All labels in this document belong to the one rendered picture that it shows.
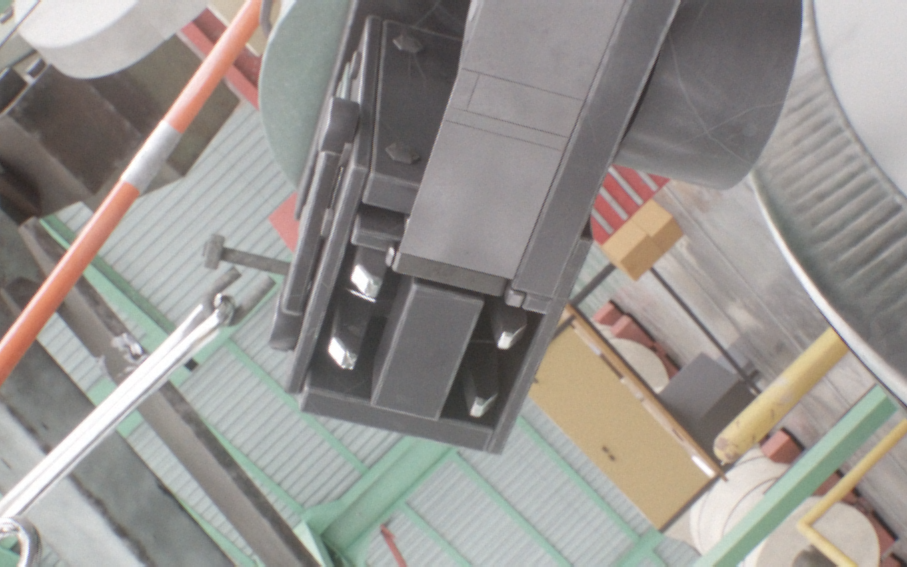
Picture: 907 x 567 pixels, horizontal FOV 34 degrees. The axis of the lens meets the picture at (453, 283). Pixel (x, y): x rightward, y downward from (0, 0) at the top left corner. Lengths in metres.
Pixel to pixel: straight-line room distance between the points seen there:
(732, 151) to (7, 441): 0.89
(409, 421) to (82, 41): 0.70
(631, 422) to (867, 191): 10.13
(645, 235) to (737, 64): 9.00
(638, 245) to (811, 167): 8.87
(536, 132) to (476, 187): 0.03
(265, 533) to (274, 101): 0.70
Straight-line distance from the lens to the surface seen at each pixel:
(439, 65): 0.54
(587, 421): 10.52
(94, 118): 1.31
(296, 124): 0.61
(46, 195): 1.35
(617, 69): 0.42
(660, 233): 9.49
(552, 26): 0.42
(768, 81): 0.45
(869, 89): 0.60
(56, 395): 1.26
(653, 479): 10.91
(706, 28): 0.45
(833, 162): 0.57
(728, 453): 4.37
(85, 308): 1.23
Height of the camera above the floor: 1.45
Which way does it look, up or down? 1 degrees down
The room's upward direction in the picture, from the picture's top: 134 degrees counter-clockwise
